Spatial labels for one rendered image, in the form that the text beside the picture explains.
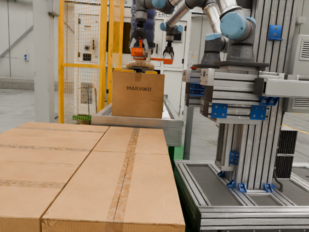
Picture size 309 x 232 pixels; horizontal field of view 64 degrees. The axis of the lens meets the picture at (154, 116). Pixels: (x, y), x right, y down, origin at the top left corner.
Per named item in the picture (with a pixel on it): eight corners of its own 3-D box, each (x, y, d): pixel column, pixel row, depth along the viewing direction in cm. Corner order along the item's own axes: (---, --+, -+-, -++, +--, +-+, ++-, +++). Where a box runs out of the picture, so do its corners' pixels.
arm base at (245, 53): (246, 63, 146) (248, 46, 144) (259, 62, 131) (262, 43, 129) (221, 62, 144) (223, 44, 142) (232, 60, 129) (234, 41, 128)
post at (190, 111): (181, 166, 262) (189, 70, 245) (187, 167, 262) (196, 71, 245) (182, 169, 255) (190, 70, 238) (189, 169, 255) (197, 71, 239)
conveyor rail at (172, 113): (161, 106, 424) (162, 95, 421) (164, 107, 424) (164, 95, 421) (174, 144, 196) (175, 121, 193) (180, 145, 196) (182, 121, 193)
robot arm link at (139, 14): (147, 11, 153) (134, 10, 153) (146, 19, 154) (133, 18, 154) (147, 14, 161) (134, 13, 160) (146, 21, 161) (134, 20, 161)
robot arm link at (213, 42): (200, 50, 186) (202, 32, 183) (212, 52, 194) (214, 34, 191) (212, 50, 176) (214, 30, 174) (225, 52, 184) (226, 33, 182)
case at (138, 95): (119, 111, 256) (121, 71, 249) (158, 113, 257) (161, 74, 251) (111, 122, 197) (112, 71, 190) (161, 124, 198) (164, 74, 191)
